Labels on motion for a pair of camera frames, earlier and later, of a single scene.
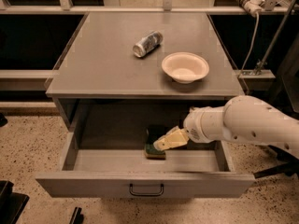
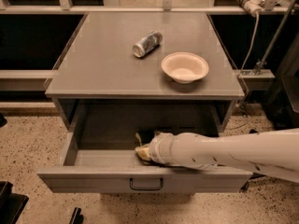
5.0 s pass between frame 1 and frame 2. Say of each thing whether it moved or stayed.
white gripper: moved
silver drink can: stayed
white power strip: stayed
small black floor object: stayed
